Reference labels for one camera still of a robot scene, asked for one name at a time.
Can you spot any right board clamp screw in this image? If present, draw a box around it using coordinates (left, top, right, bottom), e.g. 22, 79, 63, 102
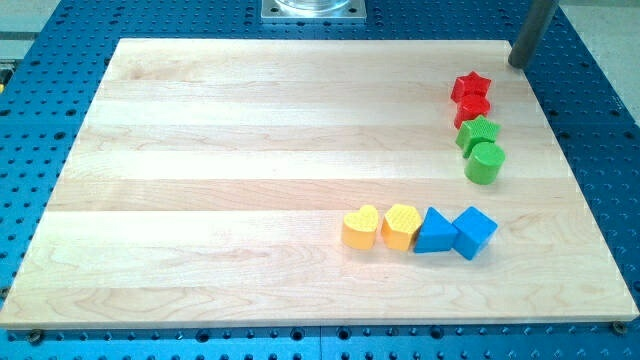
611, 321, 627, 336

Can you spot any left board clamp screw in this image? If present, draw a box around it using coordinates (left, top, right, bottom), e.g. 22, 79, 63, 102
26, 329, 44, 345

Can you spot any blue cube block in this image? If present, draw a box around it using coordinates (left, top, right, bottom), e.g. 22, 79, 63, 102
453, 206, 498, 260

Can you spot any red circle block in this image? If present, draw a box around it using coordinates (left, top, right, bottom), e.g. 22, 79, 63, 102
454, 94, 491, 129

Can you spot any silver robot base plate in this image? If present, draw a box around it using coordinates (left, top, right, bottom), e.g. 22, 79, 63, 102
260, 0, 367, 22

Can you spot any green cylinder block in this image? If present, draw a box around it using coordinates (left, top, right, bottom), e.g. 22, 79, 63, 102
464, 142, 506, 185

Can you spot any blue triangle block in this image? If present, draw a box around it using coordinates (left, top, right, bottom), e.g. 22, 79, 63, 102
414, 207, 458, 253

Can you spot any red star block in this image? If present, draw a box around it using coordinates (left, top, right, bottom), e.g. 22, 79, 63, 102
450, 71, 492, 103

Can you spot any board clamp screw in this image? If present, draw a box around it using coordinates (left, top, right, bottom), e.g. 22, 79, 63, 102
26, 329, 44, 345
611, 321, 627, 336

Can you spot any yellow heart block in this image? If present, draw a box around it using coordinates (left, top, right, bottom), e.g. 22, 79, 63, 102
341, 205, 379, 250

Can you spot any light wooden board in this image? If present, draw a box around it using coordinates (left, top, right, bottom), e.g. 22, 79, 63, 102
1, 39, 638, 330

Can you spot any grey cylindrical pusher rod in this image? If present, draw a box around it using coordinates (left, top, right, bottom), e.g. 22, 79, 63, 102
508, 0, 559, 70

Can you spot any green star block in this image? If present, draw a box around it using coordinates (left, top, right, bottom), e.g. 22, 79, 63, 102
455, 115, 501, 158

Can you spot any yellow hexagon block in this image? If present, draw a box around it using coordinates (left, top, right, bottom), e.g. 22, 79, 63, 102
381, 204, 422, 251

